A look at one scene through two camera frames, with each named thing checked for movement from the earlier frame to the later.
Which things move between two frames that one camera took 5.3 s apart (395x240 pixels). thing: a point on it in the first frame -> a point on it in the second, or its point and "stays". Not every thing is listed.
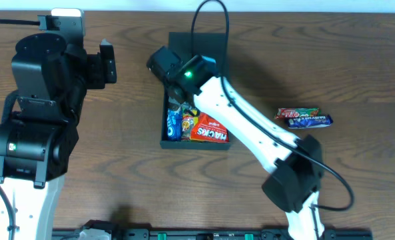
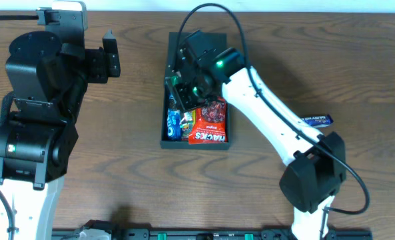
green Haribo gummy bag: x=189 y=120 stays
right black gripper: x=178 y=94 -> x=186 y=74
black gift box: x=208 y=45 stays
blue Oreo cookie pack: x=174 y=124 stays
